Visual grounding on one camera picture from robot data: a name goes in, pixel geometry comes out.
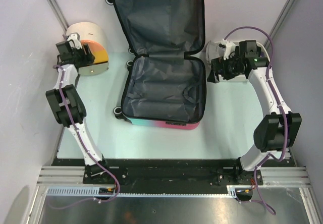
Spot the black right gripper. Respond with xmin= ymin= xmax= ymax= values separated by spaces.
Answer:
xmin=207 ymin=53 xmax=244 ymax=84

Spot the cream and orange drawer box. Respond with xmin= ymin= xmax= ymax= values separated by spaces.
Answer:
xmin=66 ymin=22 xmax=109 ymax=76

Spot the white rectangular plastic basin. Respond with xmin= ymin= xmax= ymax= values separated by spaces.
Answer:
xmin=208 ymin=40 xmax=270 ymax=80

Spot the pink and teal kids suitcase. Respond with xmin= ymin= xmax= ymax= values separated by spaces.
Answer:
xmin=105 ymin=0 xmax=206 ymax=130

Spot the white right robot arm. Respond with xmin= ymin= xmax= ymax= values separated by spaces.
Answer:
xmin=206 ymin=40 xmax=302 ymax=184

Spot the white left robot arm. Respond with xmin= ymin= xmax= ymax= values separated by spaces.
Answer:
xmin=45 ymin=39 xmax=112 ymax=184

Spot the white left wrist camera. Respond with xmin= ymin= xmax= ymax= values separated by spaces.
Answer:
xmin=67 ymin=33 xmax=82 ymax=49

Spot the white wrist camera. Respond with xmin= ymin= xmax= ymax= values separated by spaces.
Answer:
xmin=219 ymin=39 xmax=237 ymax=60
xmin=67 ymin=33 xmax=82 ymax=49

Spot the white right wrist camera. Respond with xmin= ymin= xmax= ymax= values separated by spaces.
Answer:
xmin=219 ymin=39 xmax=237 ymax=60

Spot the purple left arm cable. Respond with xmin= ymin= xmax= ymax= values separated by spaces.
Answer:
xmin=46 ymin=33 xmax=121 ymax=209

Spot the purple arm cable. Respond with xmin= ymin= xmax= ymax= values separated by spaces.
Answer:
xmin=46 ymin=33 xmax=121 ymax=209
xmin=223 ymin=26 xmax=291 ymax=216

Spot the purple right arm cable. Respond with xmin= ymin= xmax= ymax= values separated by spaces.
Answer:
xmin=223 ymin=26 xmax=291 ymax=216

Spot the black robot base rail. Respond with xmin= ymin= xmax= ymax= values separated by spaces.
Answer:
xmin=51 ymin=158 xmax=296 ymax=187

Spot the white slotted cable duct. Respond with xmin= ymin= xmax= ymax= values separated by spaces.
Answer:
xmin=47 ymin=186 xmax=255 ymax=198

